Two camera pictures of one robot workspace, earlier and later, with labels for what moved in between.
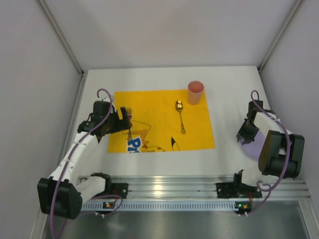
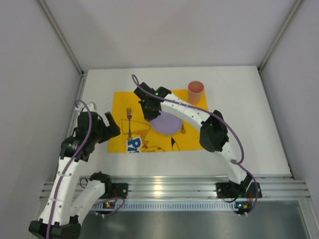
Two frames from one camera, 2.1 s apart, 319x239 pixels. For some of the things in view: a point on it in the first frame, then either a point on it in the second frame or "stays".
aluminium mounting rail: [170, 186] stays
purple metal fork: [129, 111] stays
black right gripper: [244, 134] → [149, 114]
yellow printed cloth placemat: [161, 120] stays
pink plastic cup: [195, 89] stays
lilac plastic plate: [253, 149] → [166, 123]
